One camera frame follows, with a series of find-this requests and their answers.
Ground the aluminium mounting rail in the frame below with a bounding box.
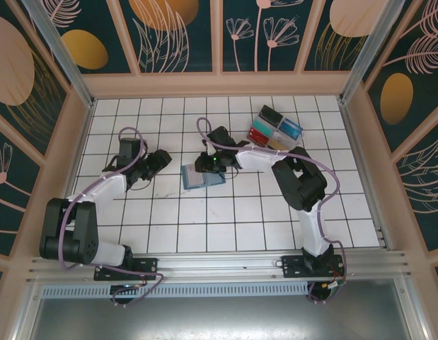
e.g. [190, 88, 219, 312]
[25, 250, 414, 284]

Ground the red card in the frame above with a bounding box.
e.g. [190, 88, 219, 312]
[247, 127, 272, 148]

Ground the gold card with dark stripe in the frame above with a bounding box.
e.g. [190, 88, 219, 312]
[267, 136, 294, 152]

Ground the blue card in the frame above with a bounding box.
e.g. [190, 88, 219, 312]
[277, 118, 304, 141]

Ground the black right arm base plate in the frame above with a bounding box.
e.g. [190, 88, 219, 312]
[281, 254, 347, 279]

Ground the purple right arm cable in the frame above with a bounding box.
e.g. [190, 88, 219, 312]
[196, 118, 349, 305]

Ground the blue leather card holder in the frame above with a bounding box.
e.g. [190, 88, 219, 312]
[180, 163, 227, 191]

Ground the grey metal sheet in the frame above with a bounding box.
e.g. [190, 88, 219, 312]
[13, 297, 430, 340]

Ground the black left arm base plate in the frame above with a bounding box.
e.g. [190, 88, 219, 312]
[93, 257, 159, 283]

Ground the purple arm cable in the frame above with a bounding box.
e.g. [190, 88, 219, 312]
[59, 127, 166, 307]
[196, 118, 349, 305]

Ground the aluminium frame post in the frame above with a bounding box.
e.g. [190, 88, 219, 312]
[338, 0, 407, 106]
[22, 0, 96, 109]

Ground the black card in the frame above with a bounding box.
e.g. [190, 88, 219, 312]
[259, 105, 284, 127]

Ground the clear acrylic card organizer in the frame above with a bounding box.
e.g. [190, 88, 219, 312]
[246, 104, 306, 153]

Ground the grey slotted cable duct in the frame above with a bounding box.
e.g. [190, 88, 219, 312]
[41, 285, 310, 298]

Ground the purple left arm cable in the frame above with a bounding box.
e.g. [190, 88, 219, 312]
[59, 127, 166, 307]

